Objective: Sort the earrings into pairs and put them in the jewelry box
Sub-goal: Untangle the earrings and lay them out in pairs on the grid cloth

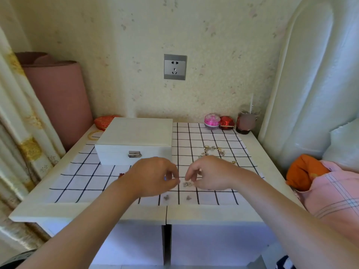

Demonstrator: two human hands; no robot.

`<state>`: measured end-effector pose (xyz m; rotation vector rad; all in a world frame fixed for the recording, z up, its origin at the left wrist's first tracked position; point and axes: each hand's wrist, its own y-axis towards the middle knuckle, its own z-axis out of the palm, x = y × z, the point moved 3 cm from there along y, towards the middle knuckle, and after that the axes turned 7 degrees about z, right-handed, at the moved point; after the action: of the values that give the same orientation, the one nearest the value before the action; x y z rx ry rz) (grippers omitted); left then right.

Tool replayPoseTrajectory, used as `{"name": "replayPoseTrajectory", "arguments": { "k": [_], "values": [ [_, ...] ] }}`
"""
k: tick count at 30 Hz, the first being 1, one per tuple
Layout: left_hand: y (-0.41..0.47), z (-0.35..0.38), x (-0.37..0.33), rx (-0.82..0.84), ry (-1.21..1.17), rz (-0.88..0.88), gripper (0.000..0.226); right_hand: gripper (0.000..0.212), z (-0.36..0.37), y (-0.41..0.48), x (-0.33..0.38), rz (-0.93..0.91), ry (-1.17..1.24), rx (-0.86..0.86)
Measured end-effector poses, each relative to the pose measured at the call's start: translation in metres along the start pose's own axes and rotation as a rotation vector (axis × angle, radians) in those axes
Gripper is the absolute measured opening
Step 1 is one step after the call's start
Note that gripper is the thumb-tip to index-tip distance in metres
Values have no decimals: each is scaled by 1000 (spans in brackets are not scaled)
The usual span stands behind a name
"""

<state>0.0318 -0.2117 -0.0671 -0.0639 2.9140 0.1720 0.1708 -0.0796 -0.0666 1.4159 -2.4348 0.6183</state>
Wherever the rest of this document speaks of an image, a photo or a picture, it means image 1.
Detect grey wall socket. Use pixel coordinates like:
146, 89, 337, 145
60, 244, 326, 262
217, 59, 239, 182
163, 54, 188, 81

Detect white wooden jewelry box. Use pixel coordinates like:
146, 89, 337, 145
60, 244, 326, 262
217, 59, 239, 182
95, 117, 174, 166

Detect white padded headboard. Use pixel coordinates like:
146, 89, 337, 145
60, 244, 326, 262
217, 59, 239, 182
258, 0, 359, 171

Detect pink rolled mat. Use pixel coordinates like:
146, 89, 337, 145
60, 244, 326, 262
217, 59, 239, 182
15, 52, 93, 152

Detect pile of mixed earrings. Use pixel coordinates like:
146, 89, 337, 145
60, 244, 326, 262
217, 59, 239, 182
200, 145, 226, 157

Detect pink round trinket box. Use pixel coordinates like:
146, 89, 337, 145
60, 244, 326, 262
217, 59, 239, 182
204, 113, 221, 130

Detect person's right forearm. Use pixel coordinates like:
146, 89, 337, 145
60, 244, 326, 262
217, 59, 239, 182
235, 170, 359, 269

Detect person's left hand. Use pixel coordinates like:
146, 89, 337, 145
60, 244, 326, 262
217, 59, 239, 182
122, 157, 181, 198

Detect pink plaid blanket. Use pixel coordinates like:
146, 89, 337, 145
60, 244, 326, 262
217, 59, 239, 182
294, 161, 359, 230

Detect person's right hand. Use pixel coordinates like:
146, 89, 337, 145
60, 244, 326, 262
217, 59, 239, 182
185, 156, 258, 191

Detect person's black printed trousers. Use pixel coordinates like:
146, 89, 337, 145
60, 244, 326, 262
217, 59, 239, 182
0, 249, 297, 269

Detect red heart-shaped box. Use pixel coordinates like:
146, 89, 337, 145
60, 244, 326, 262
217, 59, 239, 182
94, 115, 121, 131

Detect white black-grid table cloth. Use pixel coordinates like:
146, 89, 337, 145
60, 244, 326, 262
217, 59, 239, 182
49, 122, 266, 206

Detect orange plush cushion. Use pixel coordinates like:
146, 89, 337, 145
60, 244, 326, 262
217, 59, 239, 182
285, 154, 330, 192

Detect clear plastic drink cup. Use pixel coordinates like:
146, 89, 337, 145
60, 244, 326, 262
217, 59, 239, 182
235, 105, 260, 135

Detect person's left forearm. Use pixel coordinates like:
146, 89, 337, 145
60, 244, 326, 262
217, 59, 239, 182
16, 179, 141, 269

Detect red faceted gift box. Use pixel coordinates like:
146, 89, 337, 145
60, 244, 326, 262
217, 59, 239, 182
219, 116, 235, 130

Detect cream gold floral curtain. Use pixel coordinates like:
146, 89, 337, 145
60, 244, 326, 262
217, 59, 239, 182
0, 25, 67, 250

